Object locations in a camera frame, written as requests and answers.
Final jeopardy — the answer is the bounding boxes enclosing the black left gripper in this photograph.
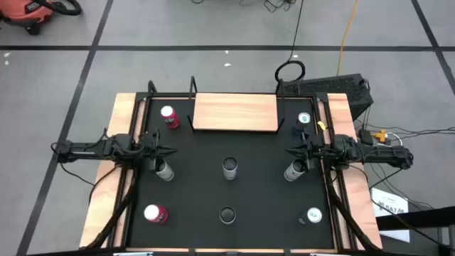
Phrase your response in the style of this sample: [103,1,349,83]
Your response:
[143,128,178,172]

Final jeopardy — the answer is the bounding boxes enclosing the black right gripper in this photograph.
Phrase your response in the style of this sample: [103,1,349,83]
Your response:
[285,137,325,171]

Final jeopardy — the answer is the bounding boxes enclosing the Celsius Peach Vibe can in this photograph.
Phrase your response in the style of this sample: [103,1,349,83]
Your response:
[283,159,307,182]

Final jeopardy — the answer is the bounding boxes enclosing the silver Celsius can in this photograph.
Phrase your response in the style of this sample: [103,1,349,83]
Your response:
[222,156,238,181]
[153,158,176,182]

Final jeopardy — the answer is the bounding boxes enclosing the red soda can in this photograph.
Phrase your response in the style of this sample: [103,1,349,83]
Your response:
[143,203,169,224]
[159,105,181,130]

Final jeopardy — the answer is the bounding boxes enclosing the Celsius Tropical Vibe can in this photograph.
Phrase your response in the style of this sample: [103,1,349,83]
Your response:
[219,206,237,225]

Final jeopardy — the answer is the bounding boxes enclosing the black table mat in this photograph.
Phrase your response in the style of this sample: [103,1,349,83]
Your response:
[127,97,335,250]

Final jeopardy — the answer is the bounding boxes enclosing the black power adapter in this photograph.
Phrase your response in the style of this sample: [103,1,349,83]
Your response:
[358,128,374,145]

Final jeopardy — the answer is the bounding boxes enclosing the black computer case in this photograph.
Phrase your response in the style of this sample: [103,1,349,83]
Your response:
[284,73,374,121]

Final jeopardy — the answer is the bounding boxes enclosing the white paper sheet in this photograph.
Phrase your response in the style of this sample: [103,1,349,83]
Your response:
[370,187,410,243]

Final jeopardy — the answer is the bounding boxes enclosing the black flat bar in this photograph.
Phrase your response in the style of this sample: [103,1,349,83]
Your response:
[375,206,455,230]

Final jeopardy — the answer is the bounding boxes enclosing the orange shop vacuum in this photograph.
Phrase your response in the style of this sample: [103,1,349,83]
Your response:
[0,0,54,36]

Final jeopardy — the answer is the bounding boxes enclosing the black metal table frame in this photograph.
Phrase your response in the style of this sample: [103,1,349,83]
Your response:
[106,80,356,256]

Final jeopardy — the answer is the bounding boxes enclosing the black braided cable sleeve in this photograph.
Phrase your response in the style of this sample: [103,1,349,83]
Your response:
[84,166,139,250]
[323,170,378,252]

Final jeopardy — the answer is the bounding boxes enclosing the wooden shelf with black frame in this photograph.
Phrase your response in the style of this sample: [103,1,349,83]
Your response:
[187,75,287,133]

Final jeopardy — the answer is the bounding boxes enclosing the thin black cable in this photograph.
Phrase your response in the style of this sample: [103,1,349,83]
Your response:
[53,161,120,206]

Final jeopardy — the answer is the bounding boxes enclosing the white cable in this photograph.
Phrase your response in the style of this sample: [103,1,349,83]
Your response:
[385,132,405,146]

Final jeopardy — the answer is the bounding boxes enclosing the black floor cable bundle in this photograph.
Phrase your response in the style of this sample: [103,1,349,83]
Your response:
[355,106,455,143]
[368,165,435,210]

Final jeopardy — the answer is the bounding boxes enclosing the black hanging cable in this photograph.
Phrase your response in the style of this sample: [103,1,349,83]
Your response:
[274,0,306,85]

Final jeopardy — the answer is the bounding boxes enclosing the yellow hanging cable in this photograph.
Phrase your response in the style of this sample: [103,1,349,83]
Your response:
[336,0,360,77]

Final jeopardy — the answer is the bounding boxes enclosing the black vacuum hose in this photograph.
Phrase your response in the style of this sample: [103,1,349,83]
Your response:
[35,0,82,17]

